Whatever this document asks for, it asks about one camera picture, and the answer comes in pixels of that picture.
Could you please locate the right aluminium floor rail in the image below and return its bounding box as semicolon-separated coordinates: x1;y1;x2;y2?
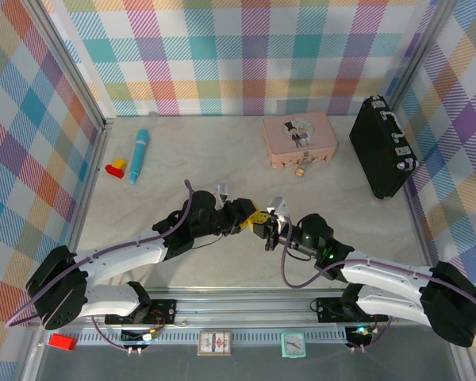
403;186;441;275

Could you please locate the left aluminium frame post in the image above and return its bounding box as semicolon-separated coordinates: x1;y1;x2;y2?
30;0;106;133

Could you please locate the red plastic block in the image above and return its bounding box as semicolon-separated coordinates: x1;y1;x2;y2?
48;333;79;352

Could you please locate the blue marker pen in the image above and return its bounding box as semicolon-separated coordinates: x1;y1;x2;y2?
128;129;152;186

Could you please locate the red yellow toy block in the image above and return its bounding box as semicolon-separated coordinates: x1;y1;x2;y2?
105;158;129;179

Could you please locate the playing card box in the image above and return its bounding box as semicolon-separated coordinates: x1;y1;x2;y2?
197;330;232;357

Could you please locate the grey slotted cable duct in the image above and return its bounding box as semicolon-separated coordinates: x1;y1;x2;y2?
78;330;348;344

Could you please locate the aluminium frame post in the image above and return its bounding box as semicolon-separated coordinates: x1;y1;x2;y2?
30;0;106;133
387;0;461;105

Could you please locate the left small circuit board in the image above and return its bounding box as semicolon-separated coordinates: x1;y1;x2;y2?
121;327;162;344

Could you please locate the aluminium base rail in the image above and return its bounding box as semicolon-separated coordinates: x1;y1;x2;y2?
27;286;461;331

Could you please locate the left aluminium floor rail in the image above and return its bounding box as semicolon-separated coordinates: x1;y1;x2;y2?
56;118;115;298

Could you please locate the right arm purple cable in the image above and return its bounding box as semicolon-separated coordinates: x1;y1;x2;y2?
280;216;476;354

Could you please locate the right aluminium frame post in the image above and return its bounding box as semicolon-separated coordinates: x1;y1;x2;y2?
387;0;461;105

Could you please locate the right small circuit board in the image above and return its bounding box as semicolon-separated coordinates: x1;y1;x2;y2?
346;325;377;343

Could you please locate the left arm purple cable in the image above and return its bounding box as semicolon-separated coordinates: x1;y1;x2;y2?
4;179;195;355

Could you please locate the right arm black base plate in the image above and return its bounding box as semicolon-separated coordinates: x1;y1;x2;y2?
315;297;390;324

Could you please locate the teal square clock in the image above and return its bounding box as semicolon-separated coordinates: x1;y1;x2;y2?
280;332;306;359

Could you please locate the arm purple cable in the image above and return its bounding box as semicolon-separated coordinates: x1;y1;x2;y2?
4;179;195;355
280;216;476;354

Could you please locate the pink cartoon tin box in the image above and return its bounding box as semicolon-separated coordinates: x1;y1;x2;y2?
262;110;339;170

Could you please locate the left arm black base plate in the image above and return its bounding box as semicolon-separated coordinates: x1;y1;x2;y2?
104;299;178;327

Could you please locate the small circuit board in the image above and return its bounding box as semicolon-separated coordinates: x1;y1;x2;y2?
121;327;162;344
346;325;377;343

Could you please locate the aluminium floor rail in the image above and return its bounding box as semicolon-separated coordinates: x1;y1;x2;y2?
403;186;441;275
56;118;115;298

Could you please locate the black briefcase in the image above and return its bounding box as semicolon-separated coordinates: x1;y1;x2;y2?
348;94;420;201

